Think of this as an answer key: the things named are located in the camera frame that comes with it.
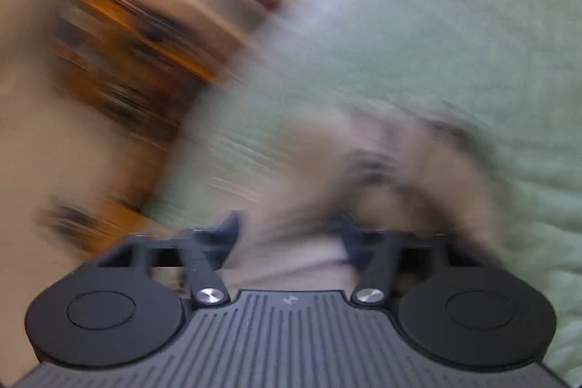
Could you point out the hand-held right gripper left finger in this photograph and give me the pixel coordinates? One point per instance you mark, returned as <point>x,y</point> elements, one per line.
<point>229,240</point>

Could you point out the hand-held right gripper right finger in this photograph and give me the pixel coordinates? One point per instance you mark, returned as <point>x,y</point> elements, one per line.
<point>350,240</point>

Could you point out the white black-striped knit sweater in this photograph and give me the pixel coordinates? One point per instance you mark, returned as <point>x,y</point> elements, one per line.
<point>363,188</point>

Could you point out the green quilted bedspread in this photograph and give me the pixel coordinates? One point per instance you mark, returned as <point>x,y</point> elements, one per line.
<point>432,51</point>

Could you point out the cluttered wooden bookshelf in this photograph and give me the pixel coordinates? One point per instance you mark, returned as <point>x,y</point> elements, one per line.
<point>136,51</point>

